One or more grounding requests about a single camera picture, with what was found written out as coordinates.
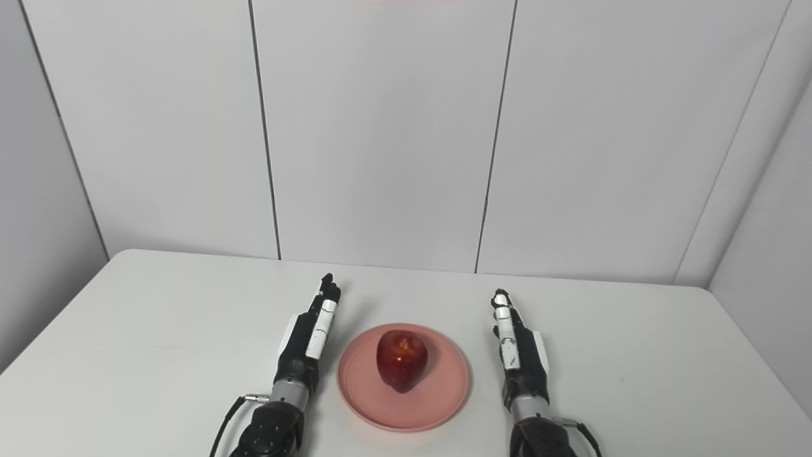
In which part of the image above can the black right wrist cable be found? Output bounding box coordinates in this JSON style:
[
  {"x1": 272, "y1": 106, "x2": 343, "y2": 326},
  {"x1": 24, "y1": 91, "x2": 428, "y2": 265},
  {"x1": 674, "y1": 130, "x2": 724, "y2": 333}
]
[{"x1": 551, "y1": 418, "x2": 603, "y2": 457}]

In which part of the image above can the red apple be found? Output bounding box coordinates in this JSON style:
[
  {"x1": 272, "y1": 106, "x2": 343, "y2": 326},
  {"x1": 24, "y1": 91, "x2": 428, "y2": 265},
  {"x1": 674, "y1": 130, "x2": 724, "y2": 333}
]
[{"x1": 376, "y1": 329, "x2": 429, "y2": 394}]

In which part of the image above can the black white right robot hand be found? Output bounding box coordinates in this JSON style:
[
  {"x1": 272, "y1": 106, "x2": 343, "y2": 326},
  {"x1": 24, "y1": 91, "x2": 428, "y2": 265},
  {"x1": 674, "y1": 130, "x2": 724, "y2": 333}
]
[{"x1": 490, "y1": 289, "x2": 551, "y2": 408}]

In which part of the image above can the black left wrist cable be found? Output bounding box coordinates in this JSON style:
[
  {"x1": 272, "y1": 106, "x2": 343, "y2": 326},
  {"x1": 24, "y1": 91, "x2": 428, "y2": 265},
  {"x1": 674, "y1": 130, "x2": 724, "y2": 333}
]
[{"x1": 209, "y1": 394, "x2": 272, "y2": 457}]

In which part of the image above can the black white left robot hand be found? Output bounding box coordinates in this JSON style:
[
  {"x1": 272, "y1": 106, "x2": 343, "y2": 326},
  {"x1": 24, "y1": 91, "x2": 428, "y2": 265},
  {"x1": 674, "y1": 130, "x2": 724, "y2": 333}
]
[{"x1": 275, "y1": 273, "x2": 342, "y2": 388}]

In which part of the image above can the pink round plate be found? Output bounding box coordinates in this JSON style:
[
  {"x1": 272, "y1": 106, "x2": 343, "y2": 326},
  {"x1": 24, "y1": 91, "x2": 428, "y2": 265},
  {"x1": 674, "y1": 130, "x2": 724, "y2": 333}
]
[{"x1": 336, "y1": 323, "x2": 471, "y2": 433}]

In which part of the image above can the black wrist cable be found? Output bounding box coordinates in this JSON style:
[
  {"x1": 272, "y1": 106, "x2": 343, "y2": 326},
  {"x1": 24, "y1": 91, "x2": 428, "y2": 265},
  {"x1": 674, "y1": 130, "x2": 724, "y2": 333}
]
[
  {"x1": 551, "y1": 418, "x2": 603, "y2": 457},
  {"x1": 209, "y1": 394, "x2": 272, "y2": 457}
]

